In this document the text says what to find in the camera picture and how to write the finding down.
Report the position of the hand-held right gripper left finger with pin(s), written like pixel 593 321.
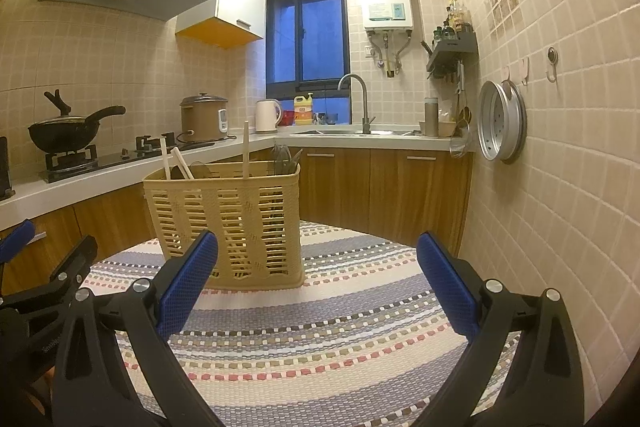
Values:
pixel 187 287

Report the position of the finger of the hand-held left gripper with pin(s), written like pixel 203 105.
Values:
pixel 17 237
pixel 75 263

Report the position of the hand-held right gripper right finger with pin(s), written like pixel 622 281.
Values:
pixel 447 287

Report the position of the yellow plastic utensil basket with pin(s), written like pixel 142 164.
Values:
pixel 250 217

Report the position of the wooden kitchen counter cabinet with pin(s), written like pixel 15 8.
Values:
pixel 400 187

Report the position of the black gas stove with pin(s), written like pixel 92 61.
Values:
pixel 115 159

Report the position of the black wok with lid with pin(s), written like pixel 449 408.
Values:
pixel 62 132

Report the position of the white chopstick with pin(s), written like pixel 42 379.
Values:
pixel 164 159
pixel 182 164

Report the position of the striped woven table mat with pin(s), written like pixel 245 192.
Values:
pixel 325 347

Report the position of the metal strainer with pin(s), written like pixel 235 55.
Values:
pixel 460 146

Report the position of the wooden chopstick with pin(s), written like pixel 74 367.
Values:
pixel 246 147

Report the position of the dark grey spoon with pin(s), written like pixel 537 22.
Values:
pixel 296 161

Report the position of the brown rice cooker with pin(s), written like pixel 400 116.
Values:
pixel 202 119

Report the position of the metal thermos cup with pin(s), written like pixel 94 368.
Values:
pixel 431 117

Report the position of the perforated metal steamer tray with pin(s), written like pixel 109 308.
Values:
pixel 500 122

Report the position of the brass ladle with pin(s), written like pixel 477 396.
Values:
pixel 465 114

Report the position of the white electric kettle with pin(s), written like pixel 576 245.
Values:
pixel 267 117

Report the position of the red container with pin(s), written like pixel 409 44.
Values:
pixel 288 118

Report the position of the metal faucet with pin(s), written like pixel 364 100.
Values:
pixel 366 107

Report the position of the yellow detergent bottle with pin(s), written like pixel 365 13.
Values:
pixel 303 112

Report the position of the metal water pipes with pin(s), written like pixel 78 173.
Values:
pixel 390 54

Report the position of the row of seasoning bottles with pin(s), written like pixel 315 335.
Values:
pixel 455 24

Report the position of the dark framed window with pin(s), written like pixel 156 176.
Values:
pixel 305 42

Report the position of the pink wall hook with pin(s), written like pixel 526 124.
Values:
pixel 523 69
pixel 507 73

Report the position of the grey wall rack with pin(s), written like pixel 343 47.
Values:
pixel 452 49

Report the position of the metal wall hook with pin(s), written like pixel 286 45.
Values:
pixel 551 57

